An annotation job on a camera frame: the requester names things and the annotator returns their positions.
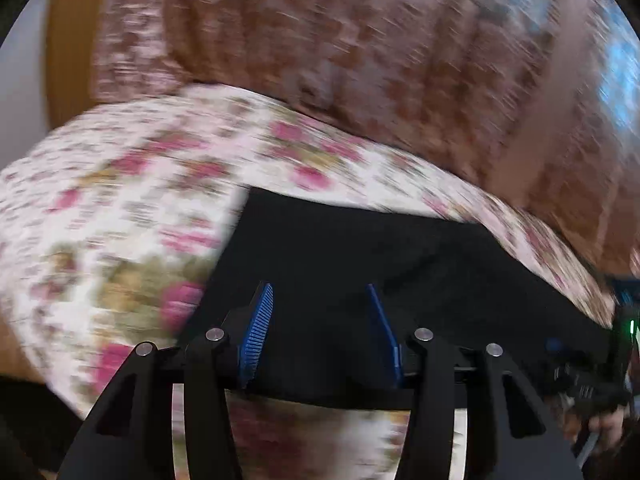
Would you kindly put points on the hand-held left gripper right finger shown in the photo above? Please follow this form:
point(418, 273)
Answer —
point(385, 330)

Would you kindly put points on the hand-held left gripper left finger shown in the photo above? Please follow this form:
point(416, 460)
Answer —
point(255, 335)

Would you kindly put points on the plain brown curtain band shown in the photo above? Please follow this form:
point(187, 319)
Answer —
point(555, 85)

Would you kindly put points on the person's right hand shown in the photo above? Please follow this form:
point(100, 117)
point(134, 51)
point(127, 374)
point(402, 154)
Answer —
point(611, 427)

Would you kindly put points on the black embroidered pants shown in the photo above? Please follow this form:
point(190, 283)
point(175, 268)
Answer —
point(350, 260)

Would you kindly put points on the brown bed base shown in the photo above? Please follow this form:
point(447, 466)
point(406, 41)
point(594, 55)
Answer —
point(17, 355)

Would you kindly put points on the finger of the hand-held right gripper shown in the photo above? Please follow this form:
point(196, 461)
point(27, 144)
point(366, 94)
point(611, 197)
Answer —
point(575, 375)

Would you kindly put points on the teal object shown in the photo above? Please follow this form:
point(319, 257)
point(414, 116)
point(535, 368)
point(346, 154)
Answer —
point(627, 291)

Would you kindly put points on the wooden frame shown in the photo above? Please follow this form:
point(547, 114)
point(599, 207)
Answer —
point(70, 60)

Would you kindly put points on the brown floral curtain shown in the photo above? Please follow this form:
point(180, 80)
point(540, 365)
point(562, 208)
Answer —
point(325, 35)

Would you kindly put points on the floral bed cover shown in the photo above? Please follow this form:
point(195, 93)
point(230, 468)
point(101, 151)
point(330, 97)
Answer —
point(125, 185)

